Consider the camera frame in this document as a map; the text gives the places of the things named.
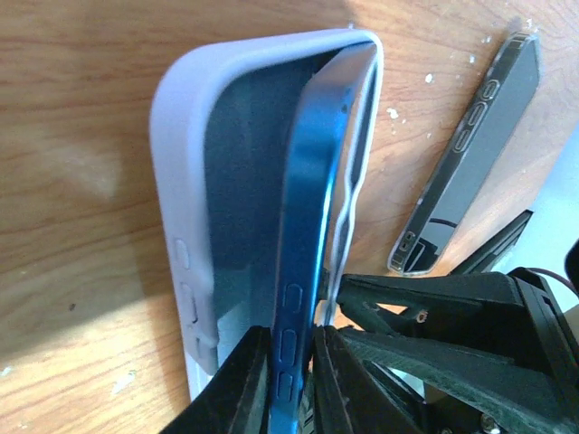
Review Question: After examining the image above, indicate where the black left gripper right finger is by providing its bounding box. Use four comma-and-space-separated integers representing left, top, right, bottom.
313, 326, 423, 433

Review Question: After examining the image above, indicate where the clear magsafe phone case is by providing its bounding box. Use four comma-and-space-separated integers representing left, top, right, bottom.
387, 33, 544, 278

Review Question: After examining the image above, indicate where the black smartphone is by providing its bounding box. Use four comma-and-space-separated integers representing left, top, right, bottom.
397, 42, 542, 272

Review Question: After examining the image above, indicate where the blue smartphone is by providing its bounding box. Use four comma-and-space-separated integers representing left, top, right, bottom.
268, 42, 382, 433

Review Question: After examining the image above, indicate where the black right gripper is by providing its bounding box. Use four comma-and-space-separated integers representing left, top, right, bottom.
337, 268, 578, 433

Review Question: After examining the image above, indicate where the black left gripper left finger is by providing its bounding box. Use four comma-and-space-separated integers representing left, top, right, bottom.
162, 325, 271, 434

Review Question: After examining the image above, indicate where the lilac phone case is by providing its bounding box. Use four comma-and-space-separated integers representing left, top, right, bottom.
149, 28, 381, 398

